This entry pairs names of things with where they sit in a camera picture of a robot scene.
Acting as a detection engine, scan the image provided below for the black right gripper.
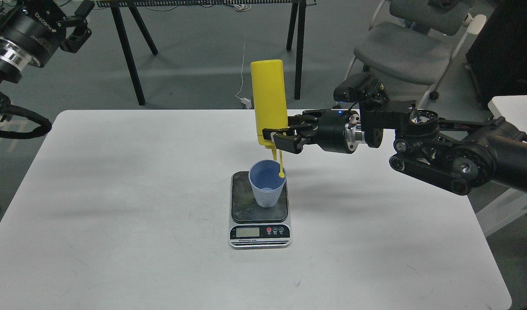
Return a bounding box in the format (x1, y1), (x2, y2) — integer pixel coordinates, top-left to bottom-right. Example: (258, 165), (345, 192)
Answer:
(262, 109), (367, 154)

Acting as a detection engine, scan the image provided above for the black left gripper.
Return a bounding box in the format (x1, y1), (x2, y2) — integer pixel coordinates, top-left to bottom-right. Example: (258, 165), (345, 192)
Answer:
(0, 0), (93, 83)

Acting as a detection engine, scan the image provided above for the blue plastic cup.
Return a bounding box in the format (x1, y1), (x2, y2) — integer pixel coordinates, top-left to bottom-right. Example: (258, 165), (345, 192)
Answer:
(248, 160), (286, 208)

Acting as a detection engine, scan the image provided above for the yellow squeeze bottle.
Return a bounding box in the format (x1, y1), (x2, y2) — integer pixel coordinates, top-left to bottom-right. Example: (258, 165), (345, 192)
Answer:
(251, 59), (288, 161)

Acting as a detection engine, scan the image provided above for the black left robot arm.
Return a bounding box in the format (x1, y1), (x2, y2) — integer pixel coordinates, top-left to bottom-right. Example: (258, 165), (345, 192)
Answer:
(0, 0), (95, 140)

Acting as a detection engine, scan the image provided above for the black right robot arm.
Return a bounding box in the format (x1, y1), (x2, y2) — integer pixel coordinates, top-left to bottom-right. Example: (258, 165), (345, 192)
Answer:
(261, 73), (527, 195)

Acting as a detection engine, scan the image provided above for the black digital kitchen scale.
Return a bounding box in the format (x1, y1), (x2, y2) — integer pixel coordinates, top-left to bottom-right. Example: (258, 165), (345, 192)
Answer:
(228, 171), (292, 249)

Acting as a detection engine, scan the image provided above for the white power adapter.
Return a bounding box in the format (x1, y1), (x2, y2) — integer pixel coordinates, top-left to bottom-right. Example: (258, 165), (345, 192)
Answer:
(240, 97), (255, 109)

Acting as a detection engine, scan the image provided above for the black-legged background table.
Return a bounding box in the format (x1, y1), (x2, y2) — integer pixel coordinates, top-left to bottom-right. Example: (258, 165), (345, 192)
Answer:
(86, 0), (318, 106)

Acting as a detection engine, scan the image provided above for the grey office chair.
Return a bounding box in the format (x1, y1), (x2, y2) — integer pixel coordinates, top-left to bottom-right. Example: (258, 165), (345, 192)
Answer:
(347, 0), (486, 107)

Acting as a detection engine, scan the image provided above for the white cable on floor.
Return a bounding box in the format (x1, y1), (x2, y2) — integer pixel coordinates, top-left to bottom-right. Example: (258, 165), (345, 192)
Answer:
(235, 32), (248, 102)

